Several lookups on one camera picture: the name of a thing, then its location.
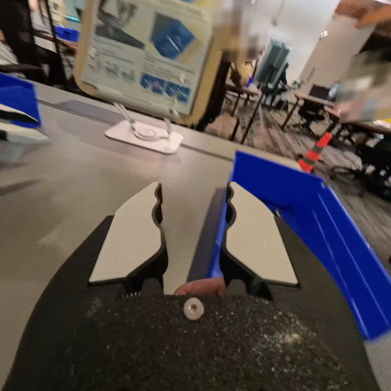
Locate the black office chair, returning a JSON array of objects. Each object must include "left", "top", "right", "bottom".
[{"left": 297, "top": 100, "right": 327, "bottom": 136}]

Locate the orange traffic cone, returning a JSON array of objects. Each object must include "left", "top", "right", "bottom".
[{"left": 297, "top": 132, "right": 332, "bottom": 174}]

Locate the wooden instruction board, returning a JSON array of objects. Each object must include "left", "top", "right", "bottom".
[{"left": 74, "top": 0, "right": 224, "bottom": 126}]

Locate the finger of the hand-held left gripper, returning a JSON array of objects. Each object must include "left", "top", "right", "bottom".
[
  {"left": 0, "top": 123, "right": 52, "bottom": 144},
  {"left": 0, "top": 103, "right": 36, "bottom": 125}
]

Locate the person's right hand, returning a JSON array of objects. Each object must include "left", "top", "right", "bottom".
[{"left": 175, "top": 277, "right": 227, "bottom": 295}]

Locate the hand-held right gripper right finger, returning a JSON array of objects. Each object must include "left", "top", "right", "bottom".
[{"left": 219, "top": 182, "right": 299, "bottom": 295}]

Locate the wooden office table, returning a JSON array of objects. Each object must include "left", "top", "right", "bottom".
[
  {"left": 281, "top": 92, "right": 341, "bottom": 132},
  {"left": 224, "top": 83, "right": 264, "bottom": 145}
]

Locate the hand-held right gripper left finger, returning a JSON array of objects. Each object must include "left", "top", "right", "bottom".
[{"left": 88, "top": 182, "right": 169, "bottom": 295}]

